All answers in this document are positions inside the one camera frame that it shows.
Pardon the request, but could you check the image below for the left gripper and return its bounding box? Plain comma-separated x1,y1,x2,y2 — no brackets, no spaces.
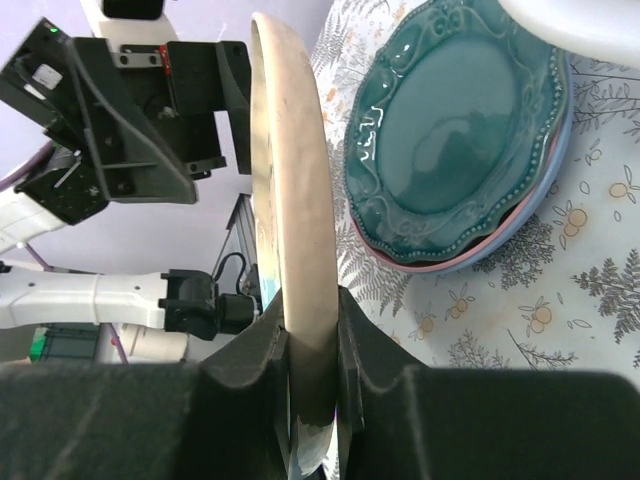
1,19,251,225

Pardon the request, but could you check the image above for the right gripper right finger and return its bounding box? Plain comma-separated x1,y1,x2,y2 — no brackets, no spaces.
337,289,639,479

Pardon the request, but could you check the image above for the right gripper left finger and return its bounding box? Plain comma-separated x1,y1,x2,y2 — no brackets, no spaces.
1,295,290,479

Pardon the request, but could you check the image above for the cream and blue plate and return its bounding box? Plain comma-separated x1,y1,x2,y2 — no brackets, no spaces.
250,13,339,479

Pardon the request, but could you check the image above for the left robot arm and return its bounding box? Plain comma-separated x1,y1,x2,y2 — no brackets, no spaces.
1,1,261,361

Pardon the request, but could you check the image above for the white plastic bin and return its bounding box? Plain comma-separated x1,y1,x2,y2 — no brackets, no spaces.
500,0,639,68

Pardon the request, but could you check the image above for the pink plate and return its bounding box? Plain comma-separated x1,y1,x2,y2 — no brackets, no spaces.
351,113,572,273

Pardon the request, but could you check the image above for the teal embossed plate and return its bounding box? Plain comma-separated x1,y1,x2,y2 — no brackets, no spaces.
344,1,571,264

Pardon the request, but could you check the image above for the aluminium rail frame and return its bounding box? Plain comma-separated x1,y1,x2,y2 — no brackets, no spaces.
213,193,260,297

